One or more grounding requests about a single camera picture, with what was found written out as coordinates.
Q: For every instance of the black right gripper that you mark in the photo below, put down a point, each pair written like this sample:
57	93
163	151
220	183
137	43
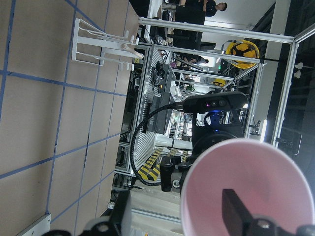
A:
173	170

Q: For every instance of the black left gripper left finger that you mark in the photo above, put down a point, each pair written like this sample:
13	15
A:
120	216

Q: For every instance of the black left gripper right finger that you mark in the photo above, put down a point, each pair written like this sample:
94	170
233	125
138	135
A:
236	217

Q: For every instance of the pink cup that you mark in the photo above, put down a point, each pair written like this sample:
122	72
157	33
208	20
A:
266	180

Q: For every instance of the yellow hard hat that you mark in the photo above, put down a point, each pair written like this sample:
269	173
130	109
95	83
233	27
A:
242	48

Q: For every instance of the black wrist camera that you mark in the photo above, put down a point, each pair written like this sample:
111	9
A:
223	101

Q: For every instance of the white wire cup rack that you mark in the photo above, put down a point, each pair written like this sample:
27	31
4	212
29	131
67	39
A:
86	34

